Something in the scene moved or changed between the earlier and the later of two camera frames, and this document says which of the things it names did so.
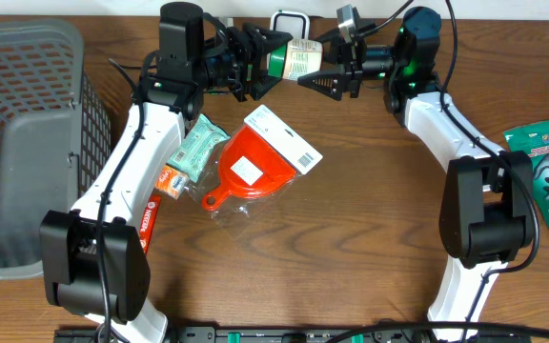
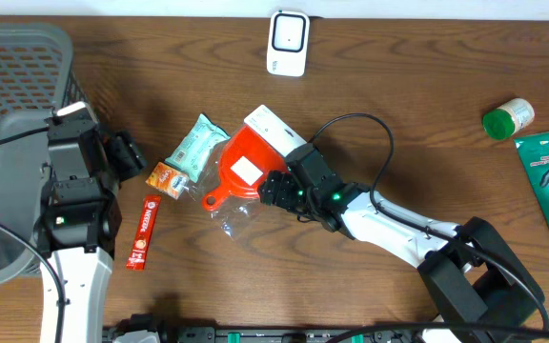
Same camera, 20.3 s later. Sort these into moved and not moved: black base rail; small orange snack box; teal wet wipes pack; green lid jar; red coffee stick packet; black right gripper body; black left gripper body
Moved: black left gripper body; green lid jar; black right gripper body
Not moved: small orange snack box; red coffee stick packet; black base rail; teal wet wipes pack
